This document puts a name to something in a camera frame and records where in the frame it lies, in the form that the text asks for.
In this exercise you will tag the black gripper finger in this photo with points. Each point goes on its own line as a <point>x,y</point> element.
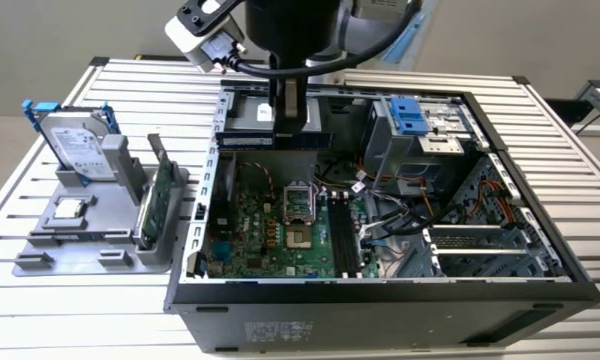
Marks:
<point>289,135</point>

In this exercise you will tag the black RAM slot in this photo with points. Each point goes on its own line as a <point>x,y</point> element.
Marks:
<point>341,236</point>
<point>354,236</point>
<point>348,236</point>
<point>334,236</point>

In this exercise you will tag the grey power supply unit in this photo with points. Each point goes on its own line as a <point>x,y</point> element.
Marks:
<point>260,165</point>

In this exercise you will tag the blue plastic drive latch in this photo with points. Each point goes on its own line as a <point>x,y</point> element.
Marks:
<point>406,116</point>

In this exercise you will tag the CPU socket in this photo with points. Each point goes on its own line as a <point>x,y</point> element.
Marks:
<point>300,238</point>

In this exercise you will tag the green motherboard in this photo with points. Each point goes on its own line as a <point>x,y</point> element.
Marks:
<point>249,240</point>

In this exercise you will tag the silver drive cage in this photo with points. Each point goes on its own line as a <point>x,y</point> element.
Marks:
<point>440,146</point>

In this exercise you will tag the green graphics card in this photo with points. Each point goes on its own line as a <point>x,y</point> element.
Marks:
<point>159,195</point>

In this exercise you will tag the blue VGA port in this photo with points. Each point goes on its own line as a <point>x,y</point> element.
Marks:
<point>220,251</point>

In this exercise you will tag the grey parts rack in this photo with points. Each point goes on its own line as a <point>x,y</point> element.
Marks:
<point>109,210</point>

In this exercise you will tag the hard disk in blue carrier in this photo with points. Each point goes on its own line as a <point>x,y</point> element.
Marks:
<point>77,146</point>

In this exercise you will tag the silver metal disk bay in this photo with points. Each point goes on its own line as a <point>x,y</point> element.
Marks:
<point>480,240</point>

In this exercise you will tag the silver CPU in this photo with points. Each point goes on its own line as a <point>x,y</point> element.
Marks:
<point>67,208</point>

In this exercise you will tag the black PC case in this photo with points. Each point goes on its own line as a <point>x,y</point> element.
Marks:
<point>380,322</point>

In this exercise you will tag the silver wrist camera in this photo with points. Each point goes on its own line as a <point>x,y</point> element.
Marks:
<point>189,45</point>

